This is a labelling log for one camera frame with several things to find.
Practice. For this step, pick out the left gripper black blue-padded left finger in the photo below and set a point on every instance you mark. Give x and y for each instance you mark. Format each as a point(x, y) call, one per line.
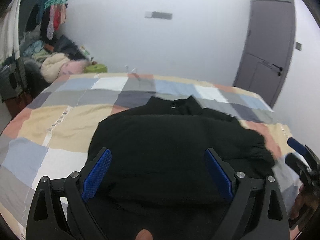
point(59, 206)

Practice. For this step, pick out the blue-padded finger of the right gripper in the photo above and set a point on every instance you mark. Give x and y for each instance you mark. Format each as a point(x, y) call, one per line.
point(297, 146)

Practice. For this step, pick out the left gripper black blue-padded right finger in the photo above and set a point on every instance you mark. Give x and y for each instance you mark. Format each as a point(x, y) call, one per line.
point(255, 206)

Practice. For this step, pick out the black puffer jacket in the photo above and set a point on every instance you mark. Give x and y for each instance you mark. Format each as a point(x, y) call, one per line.
point(157, 180)

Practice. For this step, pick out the person's right hand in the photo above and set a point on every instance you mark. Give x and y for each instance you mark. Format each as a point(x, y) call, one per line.
point(302, 198)

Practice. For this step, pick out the person's left hand thumb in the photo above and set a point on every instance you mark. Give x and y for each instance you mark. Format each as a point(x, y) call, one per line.
point(144, 235)

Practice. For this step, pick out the colourful patchwork bed cover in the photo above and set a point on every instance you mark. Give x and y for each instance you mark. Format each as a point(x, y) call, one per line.
point(51, 135)

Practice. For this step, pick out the grey door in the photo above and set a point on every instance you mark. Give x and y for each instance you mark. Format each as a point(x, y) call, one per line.
point(270, 40)

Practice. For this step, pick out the cream fluffy garment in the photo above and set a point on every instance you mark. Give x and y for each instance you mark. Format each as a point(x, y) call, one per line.
point(52, 65)

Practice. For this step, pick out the grey suitcase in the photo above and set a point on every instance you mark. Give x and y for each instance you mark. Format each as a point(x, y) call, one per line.
point(13, 79)

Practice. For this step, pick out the pink pillow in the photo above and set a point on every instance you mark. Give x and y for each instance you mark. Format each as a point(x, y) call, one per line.
point(73, 67)

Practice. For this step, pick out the green round stool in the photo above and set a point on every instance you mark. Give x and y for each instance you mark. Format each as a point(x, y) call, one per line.
point(96, 68)

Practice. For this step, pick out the black garment pile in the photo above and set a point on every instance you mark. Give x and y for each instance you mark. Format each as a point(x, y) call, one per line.
point(66, 46)

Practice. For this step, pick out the white hoodie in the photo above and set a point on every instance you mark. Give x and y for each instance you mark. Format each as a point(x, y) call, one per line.
point(9, 32)

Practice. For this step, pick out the green clip hanger with laundry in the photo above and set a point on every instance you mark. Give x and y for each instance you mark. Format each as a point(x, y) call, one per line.
point(55, 13)

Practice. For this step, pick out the black door handle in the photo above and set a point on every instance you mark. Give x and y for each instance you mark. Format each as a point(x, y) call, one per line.
point(277, 69)

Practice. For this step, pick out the grey wall switch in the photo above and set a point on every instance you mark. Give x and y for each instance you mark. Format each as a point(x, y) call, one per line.
point(298, 46)

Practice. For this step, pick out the grey wall panel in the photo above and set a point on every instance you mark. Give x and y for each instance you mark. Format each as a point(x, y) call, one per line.
point(158, 15)

